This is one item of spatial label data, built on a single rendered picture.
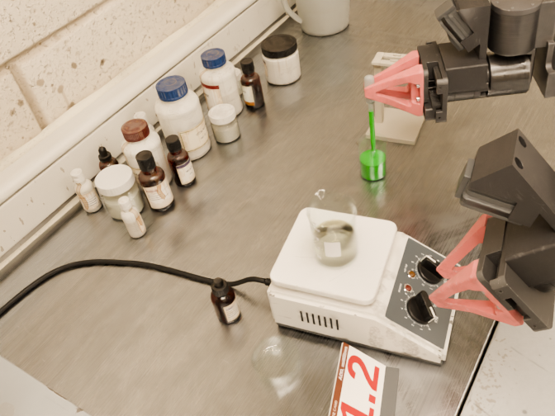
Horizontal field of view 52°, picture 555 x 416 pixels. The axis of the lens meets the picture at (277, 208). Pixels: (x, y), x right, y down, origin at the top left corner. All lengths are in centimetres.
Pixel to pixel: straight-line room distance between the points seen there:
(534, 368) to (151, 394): 42
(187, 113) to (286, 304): 39
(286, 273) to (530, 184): 30
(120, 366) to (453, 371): 38
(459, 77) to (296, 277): 32
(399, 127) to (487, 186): 52
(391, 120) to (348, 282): 41
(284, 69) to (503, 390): 68
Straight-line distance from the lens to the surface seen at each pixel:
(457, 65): 75
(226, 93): 100
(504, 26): 74
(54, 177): 92
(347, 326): 64
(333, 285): 61
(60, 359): 77
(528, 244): 47
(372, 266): 63
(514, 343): 69
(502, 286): 47
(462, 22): 74
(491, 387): 66
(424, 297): 63
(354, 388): 62
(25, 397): 74
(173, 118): 91
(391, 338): 63
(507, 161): 43
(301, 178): 87
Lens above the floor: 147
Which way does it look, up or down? 43 degrees down
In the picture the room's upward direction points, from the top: 11 degrees counter-clockwise
